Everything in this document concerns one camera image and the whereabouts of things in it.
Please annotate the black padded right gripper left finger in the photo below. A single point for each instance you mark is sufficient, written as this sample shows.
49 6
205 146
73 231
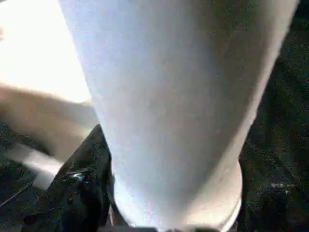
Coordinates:
77 188

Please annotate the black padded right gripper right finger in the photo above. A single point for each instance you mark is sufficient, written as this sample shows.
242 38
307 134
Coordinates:
275 188

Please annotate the white plastic table leg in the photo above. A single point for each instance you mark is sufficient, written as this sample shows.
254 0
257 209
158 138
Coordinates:
178 96

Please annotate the white plastic table top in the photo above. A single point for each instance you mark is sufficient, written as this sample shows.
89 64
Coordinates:
38 72

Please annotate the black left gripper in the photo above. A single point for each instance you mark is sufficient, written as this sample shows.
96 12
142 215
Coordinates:
14 169

